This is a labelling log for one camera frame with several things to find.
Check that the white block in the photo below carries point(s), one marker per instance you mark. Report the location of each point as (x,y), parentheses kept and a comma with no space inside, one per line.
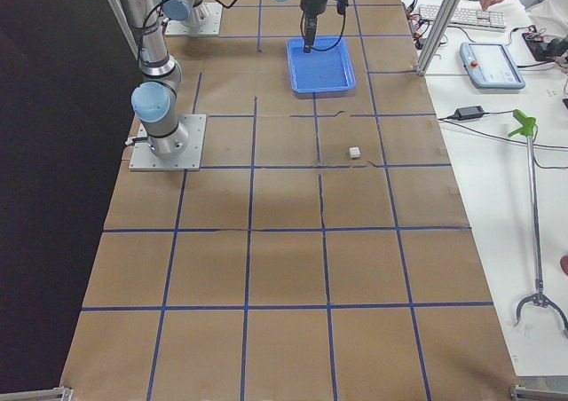
(354,153)

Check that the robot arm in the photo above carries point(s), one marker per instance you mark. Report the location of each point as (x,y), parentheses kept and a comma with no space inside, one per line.
(190,13)
(154,100)

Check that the blue plastic tray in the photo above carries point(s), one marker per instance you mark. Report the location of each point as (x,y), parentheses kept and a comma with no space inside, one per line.
(325,70)

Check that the white keyboard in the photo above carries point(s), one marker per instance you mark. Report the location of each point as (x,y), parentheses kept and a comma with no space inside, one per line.
(467,18)

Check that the black power adapter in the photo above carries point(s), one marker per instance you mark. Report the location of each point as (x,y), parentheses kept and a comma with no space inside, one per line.
(469,113)

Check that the teach pendant tablet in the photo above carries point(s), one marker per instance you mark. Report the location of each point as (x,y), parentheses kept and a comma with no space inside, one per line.
(490,66)

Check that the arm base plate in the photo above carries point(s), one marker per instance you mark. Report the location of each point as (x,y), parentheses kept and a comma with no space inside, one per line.
(210,28)
(180,150)

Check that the aluminium frame post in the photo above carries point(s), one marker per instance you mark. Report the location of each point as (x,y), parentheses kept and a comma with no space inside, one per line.
(445,12)

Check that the green handled reacher grabber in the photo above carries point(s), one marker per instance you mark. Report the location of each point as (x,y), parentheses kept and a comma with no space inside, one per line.
(527,125)

